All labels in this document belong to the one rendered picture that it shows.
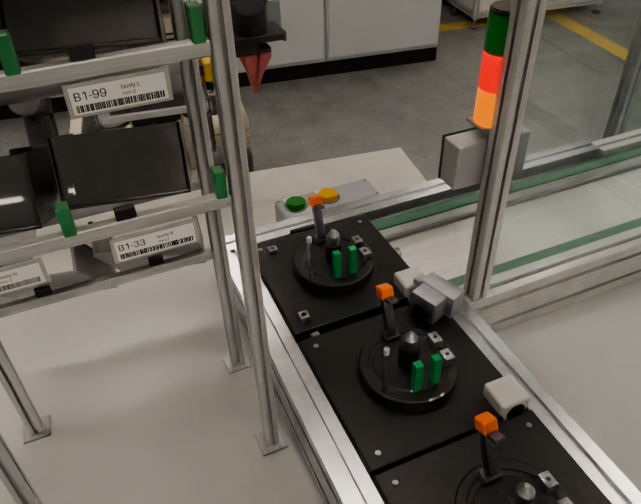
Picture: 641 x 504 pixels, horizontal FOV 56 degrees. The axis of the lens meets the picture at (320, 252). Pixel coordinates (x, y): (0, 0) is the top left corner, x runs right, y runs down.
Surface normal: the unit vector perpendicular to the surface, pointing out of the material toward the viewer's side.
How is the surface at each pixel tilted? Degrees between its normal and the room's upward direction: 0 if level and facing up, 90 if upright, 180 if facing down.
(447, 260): 0
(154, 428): 0
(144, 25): 65
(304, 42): 90
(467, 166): 90
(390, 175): 0
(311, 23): 90
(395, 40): 90
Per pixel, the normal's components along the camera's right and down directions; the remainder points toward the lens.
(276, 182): -0.02, -0.77
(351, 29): 0.27, 0.60
